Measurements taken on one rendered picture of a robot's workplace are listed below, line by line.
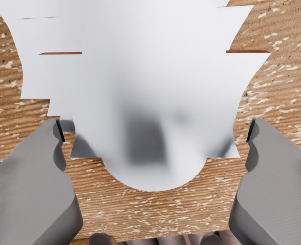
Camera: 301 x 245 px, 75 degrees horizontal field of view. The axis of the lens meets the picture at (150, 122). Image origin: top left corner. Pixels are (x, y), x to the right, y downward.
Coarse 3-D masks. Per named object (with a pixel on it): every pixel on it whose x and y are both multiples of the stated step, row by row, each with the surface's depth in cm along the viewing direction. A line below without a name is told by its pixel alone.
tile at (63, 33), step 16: (64, 0) 10; (80, 0) 10; (64, 16) 10; (80, 16) 10; (224, 16) 10; (240, 16) 10; (32, 32) 11; (48, 32) 11; (64, 32) 11; (80, 32) 11; (48, 48) 11; (64, 48) 11; (80, 48) 11; (64, 96) 13; (64, 112) 13; (64, 128) 14
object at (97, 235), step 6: (96, 234) 6; (102, 234) 6; (210, 234) 5; (90, 240) 5; (96, 240) 5; (102, 240) 5; (108, 240) 5; (204, 240) 5; (210, 240) 5; (216, 240) 5
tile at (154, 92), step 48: (96, 0) 9; (144, 0) 9; (192, 0) 9; (96, 48) 10; (144, 48) 10; (192, 48) 10; (96, 96) 12; (144, 96) 12; (192, 96) 12; (240, 96) 12; (96, 144) 14; (144, 144) 14; (192, 144) 14
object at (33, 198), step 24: (48, 120) 11; (24, 144) 9; (48, 144) 9; (0, 168) 8; (24, 168) 8; (48, 168) 8; (0, 192) 7; (24, 192) 7; (48, 192) 7; (72, 192) 7; (0, 216) 6; (24, 216) 6; (48, 216) 6; (72, 216) 7; (0, 240) 5; (24, 240) 5; (48, 240) 6
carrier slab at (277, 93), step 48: (240, 0) 12; (288, 0) 12; (0, 48) 14; (240, 48) 14; (288, 48) 14; (0, 96) 16; (288, 96) 15; (0, 144) 18; (240, 144) 18; (96, 192) 22; (144, 192) 22; (192, 192) 21
